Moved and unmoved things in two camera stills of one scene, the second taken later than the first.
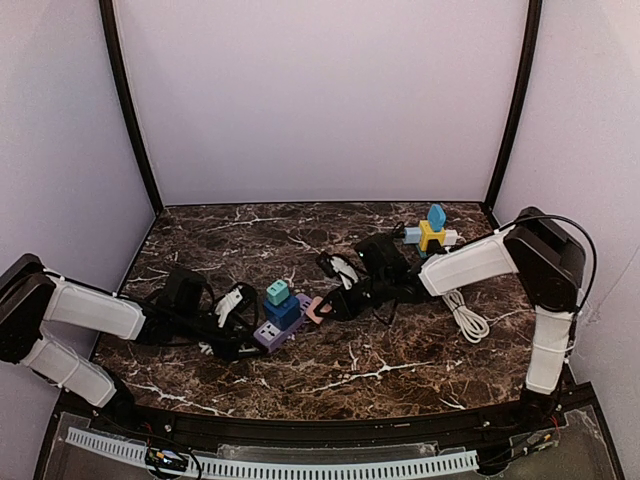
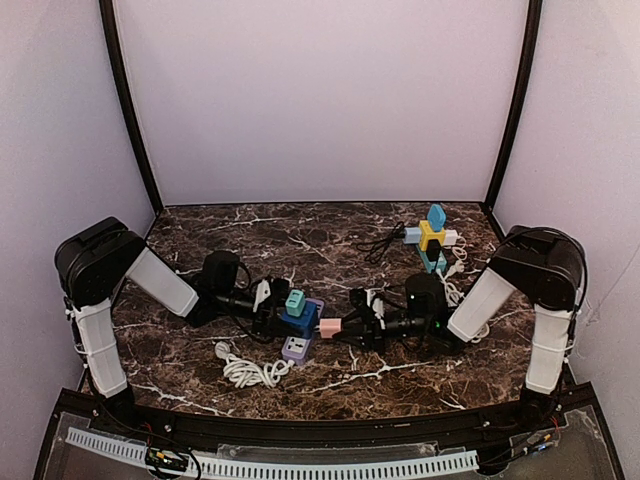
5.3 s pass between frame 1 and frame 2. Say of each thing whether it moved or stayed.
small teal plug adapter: moved
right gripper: moved
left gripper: moved
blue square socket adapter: stayed
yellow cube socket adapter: stayed
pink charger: moved
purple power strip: moved
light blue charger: stayed
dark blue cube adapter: moved
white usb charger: stayed
